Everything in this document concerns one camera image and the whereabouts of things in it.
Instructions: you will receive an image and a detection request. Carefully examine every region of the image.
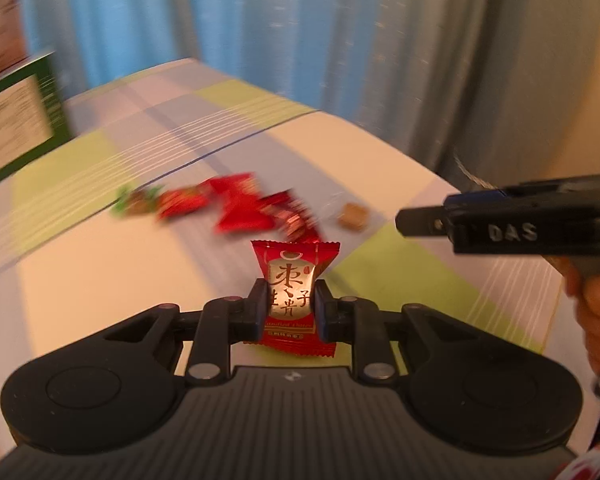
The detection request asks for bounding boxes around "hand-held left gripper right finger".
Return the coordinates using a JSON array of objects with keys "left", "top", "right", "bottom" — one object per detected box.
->
[{"left": 314, "top": 281, "right": 486, "bottom": 386}]

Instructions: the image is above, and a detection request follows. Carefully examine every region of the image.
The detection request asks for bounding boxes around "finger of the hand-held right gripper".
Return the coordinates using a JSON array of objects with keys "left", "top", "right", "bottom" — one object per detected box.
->
[
  {"left": 444, "top": 186, "right": 510, "bottom": 207},
  {"left": 395, "top": 206, "right": 453, "bottom": 238}
]

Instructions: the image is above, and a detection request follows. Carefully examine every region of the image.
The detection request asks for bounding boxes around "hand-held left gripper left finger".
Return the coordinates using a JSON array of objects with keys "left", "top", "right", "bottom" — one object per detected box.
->
[{"left": 100, "top": 278, "right": 273, "bottom": 386}]

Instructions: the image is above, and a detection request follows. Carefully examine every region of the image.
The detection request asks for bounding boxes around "red packet with white label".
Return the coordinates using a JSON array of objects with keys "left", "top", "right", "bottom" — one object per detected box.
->
[{"left": 244, "top": 240, "right": 341, "bottom": 357}]

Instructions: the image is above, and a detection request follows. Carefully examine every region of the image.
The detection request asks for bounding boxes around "brown candy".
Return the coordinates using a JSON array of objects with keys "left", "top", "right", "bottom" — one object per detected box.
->
[{"left": 335, "top": 203, "right": 371, "bottom": 233}]

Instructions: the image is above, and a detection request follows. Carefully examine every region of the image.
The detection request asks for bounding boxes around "dark red candy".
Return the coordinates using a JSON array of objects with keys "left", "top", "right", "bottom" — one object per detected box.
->
[{"left": 260, "top": 189, "right": 326, "bottom": 243}]

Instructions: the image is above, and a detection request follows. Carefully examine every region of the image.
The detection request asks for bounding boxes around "red snack packet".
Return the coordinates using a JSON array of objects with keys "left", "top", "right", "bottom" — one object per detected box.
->
[{"left": 207, "top": 174, "right": 276, "bottom": 235}]

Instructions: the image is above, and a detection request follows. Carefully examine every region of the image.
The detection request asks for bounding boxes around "green candy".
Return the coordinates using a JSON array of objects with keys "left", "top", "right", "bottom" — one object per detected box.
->
[{"left": 111, "top": 185, "right": 163, "bottom": 218}]

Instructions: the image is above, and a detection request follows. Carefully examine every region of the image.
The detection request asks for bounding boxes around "pastel checked tablecloth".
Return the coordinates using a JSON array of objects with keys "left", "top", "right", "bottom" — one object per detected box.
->
[{"left": 0, "top": 57, "right": 581, "bottom": 466}]

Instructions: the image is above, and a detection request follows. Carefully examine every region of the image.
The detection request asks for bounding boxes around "grey curtain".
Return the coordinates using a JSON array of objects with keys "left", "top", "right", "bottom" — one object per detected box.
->
[{"left": 360, "top": 0, "right": 600, "bottom": 193}]

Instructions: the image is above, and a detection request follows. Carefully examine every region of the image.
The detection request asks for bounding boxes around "blue star curtain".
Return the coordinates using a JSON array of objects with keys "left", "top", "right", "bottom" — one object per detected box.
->
[{"left": 17, "top": 0, "right": 396, "bottom": 136}]

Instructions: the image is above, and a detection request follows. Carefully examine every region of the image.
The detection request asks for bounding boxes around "green cardboard box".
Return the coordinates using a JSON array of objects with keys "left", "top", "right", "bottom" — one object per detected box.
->
[{"left": 0, "top": 50, "right": 73, "bottom": 193}]

